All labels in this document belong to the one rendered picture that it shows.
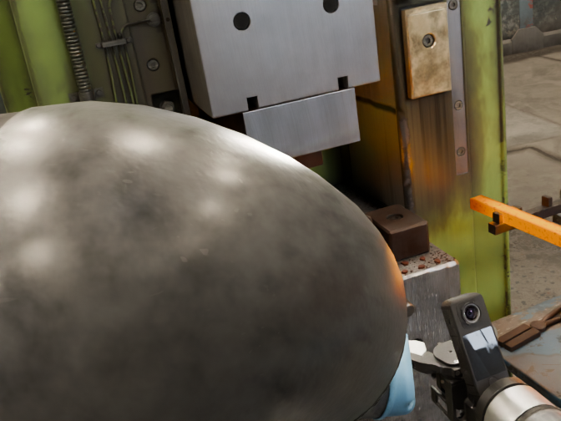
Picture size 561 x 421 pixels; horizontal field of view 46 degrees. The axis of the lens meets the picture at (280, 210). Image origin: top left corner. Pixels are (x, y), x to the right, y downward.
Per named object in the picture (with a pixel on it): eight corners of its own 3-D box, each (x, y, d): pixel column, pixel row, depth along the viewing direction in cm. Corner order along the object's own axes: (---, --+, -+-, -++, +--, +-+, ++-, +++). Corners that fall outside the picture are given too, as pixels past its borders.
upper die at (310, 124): (361, 140, 114) (355, 87, 110) (252, 168, 109) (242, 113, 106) (284, 103, 152) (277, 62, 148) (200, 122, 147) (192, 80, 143)
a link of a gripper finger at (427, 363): (388, 364, 83) (455, 382, 78) (387, 354, 82) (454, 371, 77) (404, 344, 86) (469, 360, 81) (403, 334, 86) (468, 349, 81)
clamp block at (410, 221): (432, 251, 126) (429, 220, 124) (392, 263, 124) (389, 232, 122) (401, 230, 137) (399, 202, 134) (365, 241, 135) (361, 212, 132)
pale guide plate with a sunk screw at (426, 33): (452, 90, 130) (447, 2, 124) (412, 99, 128) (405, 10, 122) (447, 88, 132) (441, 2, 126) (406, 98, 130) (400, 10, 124)
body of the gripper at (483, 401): (427, 398, 85) (481, 457, 74) (422, 342, 82) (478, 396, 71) (477, 379, 87) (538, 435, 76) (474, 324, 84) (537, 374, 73)
